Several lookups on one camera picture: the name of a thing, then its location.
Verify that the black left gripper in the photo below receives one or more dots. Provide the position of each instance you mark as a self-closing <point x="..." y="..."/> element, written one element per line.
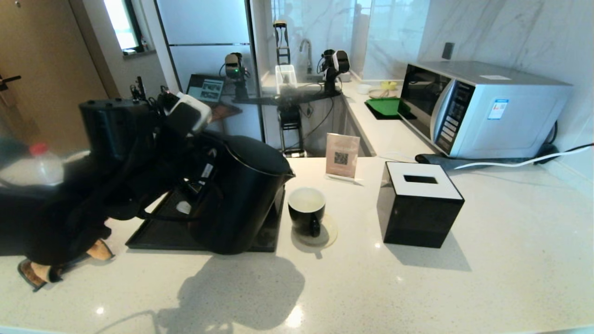
<point x="178" y="157"/>

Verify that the black electric kettle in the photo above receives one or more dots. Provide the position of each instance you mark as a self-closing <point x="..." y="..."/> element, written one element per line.
<point x="241" y="204"/>

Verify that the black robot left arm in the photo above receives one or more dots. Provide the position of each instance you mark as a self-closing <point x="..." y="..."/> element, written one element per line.
<point x="111" y="130"/>

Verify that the brown wooden desk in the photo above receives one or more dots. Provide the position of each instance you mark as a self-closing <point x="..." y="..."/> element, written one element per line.
<point x="227" y="111"/>

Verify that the black laptop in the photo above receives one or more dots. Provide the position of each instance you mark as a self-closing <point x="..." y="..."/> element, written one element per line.
<point x="209" y="88"/>

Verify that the black rectangular serving tray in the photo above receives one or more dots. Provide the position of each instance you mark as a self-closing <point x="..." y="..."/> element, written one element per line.
<point x="158" y="239"/>

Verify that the black controller red lights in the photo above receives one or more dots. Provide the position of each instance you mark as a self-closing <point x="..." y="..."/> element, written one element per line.
<point x="163" y="91"/>

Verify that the black rig stand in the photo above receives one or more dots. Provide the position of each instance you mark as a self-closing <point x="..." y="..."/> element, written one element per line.
<point x="290" y="120"/>

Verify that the black mug white inside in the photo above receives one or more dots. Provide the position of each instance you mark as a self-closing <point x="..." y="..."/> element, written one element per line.
<point x="306" y="218"/>

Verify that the QR code sign stand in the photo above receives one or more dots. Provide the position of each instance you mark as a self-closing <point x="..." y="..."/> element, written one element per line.
<point x="342" y="157"/>

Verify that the translucent round coaster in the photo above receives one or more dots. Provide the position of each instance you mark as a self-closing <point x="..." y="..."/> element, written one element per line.
<point x="330" y="234"/>

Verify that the silver refrigerator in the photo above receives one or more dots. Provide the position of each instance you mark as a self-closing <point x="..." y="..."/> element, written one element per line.
<point x="204" y="23"/>

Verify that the chrome faucet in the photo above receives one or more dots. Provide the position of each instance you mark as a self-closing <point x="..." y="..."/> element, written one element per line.
<point x="305" y="46"/>

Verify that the water bottle red cap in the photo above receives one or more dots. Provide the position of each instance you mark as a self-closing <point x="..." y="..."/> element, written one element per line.
<point x="39" y="171"/>

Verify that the small white bowl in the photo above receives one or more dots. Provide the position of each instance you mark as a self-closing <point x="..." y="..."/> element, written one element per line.
<point x="364" y="89"/>

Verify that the beige plate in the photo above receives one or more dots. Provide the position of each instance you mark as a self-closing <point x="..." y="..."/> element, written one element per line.
<point x="378" y="95"/>

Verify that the green cutting board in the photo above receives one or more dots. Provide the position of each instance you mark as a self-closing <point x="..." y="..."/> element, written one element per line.
<point x="385" y="107"/>

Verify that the yellow item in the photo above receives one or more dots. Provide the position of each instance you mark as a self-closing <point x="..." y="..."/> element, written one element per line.
<point x="389" y="86"/>

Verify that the brown black oven mitt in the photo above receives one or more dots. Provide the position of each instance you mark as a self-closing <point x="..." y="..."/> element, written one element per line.
<point x="32" y="273"/>

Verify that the black tissue box white lid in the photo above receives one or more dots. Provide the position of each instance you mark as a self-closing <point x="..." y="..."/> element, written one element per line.
<point x="417" y="218"/>

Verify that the silver microwave oven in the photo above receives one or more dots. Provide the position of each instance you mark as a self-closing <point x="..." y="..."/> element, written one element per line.
<point x="506" y="120"/>

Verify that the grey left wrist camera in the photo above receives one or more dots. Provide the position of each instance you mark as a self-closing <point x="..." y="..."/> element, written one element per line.
<point x="185" y="113"/>

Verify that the black upright frame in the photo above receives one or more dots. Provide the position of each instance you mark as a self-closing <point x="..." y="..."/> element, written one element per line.
<point x="280" y="24"/>

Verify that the window with black frame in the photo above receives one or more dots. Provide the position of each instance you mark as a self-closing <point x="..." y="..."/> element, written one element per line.
<point x="118" y="23"/>

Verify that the dark wall socket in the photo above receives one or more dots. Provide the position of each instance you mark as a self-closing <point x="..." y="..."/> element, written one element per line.
<point x="447" y="51"/>

